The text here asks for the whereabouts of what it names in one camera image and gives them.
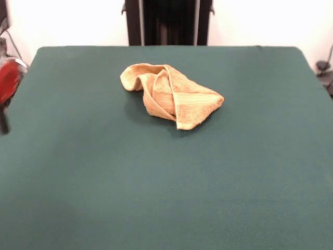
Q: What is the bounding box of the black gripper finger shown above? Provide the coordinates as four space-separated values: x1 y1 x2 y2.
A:
0 105 10 135

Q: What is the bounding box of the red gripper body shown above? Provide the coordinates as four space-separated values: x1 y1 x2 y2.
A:
0 59 21 106

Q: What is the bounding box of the tan terry towel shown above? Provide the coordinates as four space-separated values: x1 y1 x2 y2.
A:
119 63 225 131

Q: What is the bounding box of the dark green table cloth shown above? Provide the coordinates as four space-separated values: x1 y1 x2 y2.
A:
0 45 333 250

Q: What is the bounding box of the black cable bundle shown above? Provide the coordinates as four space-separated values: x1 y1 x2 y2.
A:
318 70 333 98

